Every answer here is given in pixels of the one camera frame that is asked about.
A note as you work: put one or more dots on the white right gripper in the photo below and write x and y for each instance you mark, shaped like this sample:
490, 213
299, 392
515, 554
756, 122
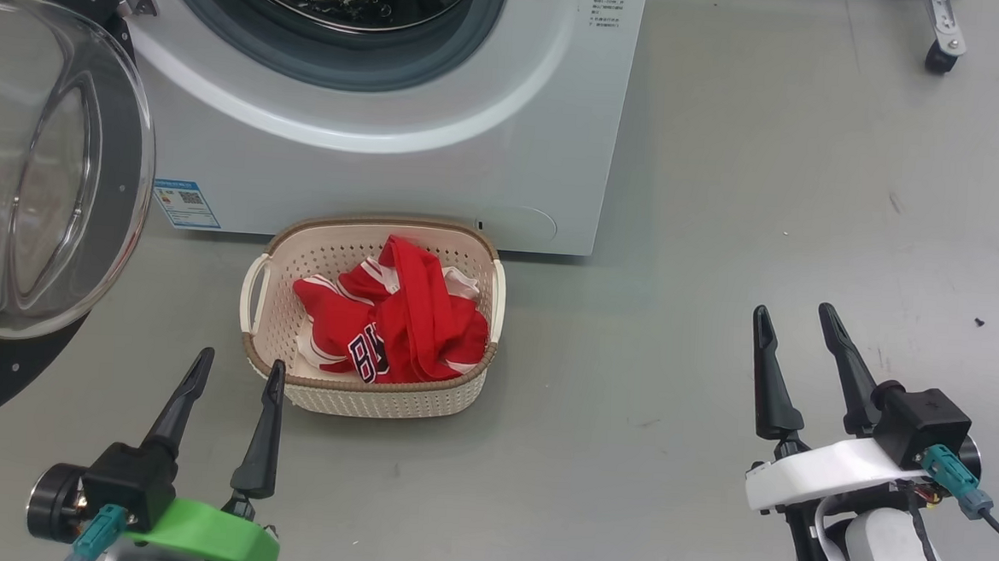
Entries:
814, 476

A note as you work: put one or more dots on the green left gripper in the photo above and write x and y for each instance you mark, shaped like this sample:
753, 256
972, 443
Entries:
212, 539

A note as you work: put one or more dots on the red basketball jersey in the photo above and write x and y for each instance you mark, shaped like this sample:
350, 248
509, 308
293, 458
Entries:
411, 327

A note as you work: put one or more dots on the black round glass washer door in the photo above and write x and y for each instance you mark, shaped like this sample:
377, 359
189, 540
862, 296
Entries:
44, 163

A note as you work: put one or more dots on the cream perforated laundry basket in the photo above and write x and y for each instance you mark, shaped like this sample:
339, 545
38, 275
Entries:
374, 398

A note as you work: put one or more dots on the white front-load washing machine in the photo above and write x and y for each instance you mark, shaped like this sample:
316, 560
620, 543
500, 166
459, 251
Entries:
471, 168

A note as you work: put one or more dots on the blue energy label sticker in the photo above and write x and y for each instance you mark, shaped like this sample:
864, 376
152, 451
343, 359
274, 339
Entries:
187, 204

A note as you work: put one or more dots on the black text sticker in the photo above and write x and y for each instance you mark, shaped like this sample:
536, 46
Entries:
606, 4

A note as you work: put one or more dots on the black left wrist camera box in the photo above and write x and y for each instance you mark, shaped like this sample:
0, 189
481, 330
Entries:
130, 483

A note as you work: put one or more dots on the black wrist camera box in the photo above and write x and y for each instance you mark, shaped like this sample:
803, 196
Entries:
924, 422
130, 483

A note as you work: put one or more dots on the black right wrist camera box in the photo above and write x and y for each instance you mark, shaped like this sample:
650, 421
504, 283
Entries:
924, 422

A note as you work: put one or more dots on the metal frame leg with caster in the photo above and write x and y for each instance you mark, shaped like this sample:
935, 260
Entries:
944, 39

